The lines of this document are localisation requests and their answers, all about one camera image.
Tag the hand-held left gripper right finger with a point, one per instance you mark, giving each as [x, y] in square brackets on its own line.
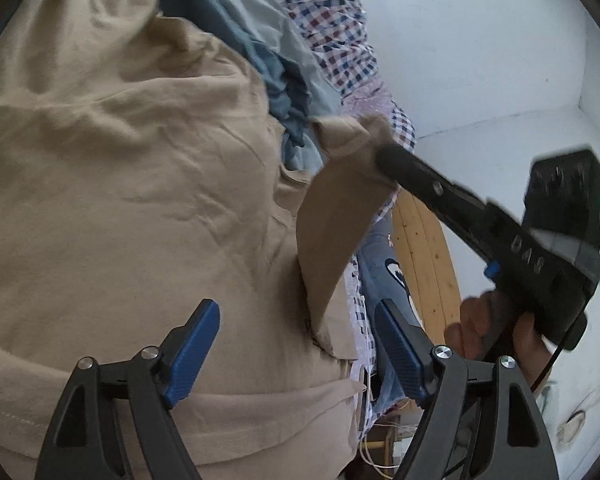
[400, 355]

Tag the blue-grey animal face pillow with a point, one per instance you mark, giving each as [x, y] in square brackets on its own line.
[387, 270]

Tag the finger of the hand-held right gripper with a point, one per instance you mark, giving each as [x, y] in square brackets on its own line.
[430, 185]

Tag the light grey-blue sweatshirt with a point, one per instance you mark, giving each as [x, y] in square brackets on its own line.
[280, 35]

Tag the tan t-shirt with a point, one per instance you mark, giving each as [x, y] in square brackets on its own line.
[130, 185]

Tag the checked and dotted duvet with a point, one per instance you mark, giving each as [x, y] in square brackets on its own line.
[330, 20]

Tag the wooden headboard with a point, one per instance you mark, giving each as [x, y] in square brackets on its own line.
[430, 260]

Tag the dark teal t-shirt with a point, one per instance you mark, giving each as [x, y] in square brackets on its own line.
[240, 35]

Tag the person's right hand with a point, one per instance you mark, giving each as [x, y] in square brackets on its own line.
[467, 325]

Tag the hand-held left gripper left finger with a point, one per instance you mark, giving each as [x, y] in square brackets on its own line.
[195, 355]

